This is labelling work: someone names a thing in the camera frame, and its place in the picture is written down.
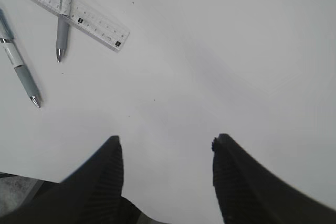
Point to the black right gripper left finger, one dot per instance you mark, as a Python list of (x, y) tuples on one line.
[(92, 194)]

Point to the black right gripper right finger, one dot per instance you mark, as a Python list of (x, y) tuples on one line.
[(249, 193)]

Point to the blue retractable pen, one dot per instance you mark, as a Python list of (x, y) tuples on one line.
[(9, 46)]

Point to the grey retractable pen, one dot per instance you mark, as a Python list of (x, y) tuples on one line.
[(62, 29)]

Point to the clear plastic ruler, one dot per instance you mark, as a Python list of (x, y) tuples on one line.
[(104, 28)]

